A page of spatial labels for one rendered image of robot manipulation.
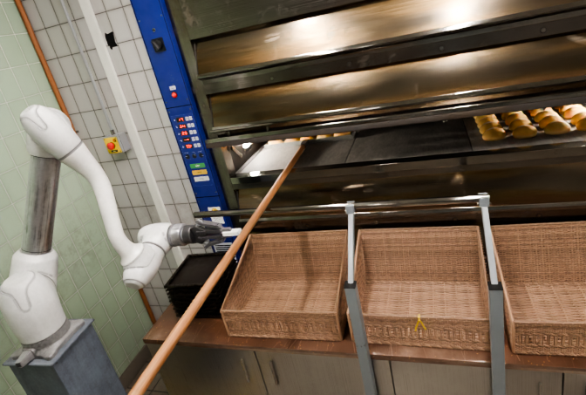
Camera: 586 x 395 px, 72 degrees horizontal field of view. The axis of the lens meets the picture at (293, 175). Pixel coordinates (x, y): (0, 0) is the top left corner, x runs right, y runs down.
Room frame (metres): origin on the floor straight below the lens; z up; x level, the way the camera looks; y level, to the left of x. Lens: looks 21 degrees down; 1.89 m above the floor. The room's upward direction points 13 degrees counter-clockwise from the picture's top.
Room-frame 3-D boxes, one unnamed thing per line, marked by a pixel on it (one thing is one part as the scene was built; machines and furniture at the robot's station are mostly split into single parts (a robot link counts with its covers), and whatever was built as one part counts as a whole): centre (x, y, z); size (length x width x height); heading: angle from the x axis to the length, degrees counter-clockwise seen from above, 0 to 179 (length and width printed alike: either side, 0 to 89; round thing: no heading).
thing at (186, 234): (1.43, 0.42, 1.19); 0.09 x 0.07 x 0.08; 70
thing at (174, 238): (1.45, 0.49, 1.19); 0.09 x 0.06 x 0.09; 160
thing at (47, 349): (1.21, 1.00, 1.03); 0.22 x 0.18 x 0.06; 163
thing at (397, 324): (1.44, -0.43, 0.72); 0.56 x 0.49 x 0.28; 68
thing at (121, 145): (2.20, 0.90, 1.46); 0.10 x 0.07 x 0.10; 69
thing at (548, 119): (1.90, -1.21, 1.21); 0.61 x 0.48 x 0.06; 159
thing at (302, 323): (1.66, 0.13, 0.72); 0.56 x 0.49 x 0.28; 70
